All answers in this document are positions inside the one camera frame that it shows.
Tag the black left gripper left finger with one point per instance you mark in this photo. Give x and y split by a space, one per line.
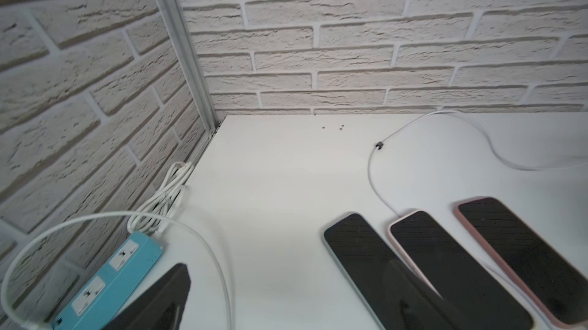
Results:
160 307

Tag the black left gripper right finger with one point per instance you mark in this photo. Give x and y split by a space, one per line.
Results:
410 304

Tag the phone with light green case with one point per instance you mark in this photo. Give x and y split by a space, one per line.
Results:
361 254

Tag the phone with pink case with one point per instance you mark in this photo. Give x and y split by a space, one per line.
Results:
456 276

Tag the phone with black case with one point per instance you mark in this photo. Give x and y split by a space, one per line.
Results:
533 265

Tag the teal power strip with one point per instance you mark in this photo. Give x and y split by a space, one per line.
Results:
104 295

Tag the aluminium corner post left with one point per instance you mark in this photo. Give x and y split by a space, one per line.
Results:
173 17

